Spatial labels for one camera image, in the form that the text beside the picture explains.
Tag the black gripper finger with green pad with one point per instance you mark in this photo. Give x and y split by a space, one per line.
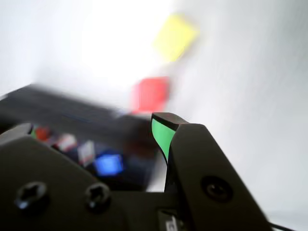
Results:
207 168
48 183

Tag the blue wooden cube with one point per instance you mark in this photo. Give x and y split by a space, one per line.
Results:
108 164

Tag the red wooden cube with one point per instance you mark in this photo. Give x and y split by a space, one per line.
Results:
150 95

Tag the black cardboard box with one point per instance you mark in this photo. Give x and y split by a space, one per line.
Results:
72 108

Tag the yellow wooden cube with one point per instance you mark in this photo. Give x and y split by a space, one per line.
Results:
175 37

